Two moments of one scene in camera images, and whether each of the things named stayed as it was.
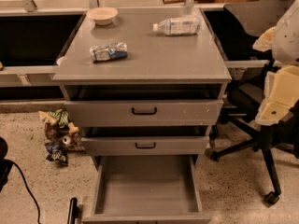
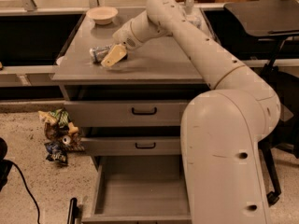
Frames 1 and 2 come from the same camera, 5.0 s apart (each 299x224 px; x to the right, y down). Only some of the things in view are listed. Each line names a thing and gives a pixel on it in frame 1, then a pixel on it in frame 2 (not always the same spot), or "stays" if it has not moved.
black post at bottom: (74, 211) stays
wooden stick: (171, 0) stays
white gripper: (288, 37) to (125, 36)
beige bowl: (102, 15) stays
